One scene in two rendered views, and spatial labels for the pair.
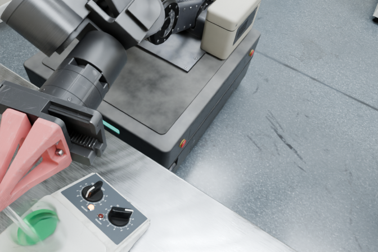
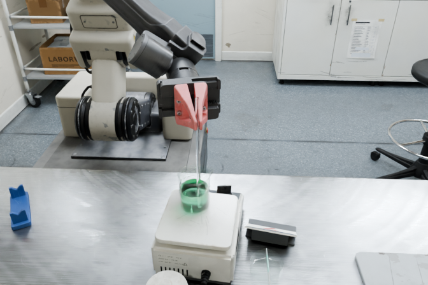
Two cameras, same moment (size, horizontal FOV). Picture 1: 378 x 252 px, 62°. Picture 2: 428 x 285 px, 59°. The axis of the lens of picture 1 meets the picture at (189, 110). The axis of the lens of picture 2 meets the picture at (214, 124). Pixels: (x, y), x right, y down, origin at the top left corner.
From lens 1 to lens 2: 46 cm
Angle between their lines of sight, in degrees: 26
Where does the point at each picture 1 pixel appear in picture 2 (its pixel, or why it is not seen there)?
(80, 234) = (213, 196)
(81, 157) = (214, 110)
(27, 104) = (183, 81)
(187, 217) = (262, 190)
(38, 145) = (204, 91)
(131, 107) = not seen: hidden behind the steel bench
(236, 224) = (295, 180)
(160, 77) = not seen: hidden behind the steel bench
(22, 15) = (148, 49)
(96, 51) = (186, 63)
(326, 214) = not seen: hidden behind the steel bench
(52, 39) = (165, 60)
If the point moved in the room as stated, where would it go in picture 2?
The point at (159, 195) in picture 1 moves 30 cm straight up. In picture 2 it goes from (234, 187) to (239, 55)
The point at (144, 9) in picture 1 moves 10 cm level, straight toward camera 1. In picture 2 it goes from (198, 39) to (229, 54)
